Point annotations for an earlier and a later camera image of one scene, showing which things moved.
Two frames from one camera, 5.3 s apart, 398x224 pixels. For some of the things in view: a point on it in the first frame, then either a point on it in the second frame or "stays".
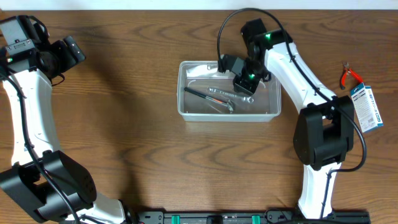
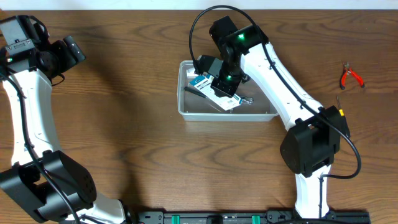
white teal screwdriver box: x=365 y=107 → x=203 y=84
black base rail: x=279 y=216 stays
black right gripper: x=239 y=84 → x=226 y=90
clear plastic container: x=205 y=94 stays
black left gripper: x=56 y=48 stays
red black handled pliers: x=346 y=70 stays
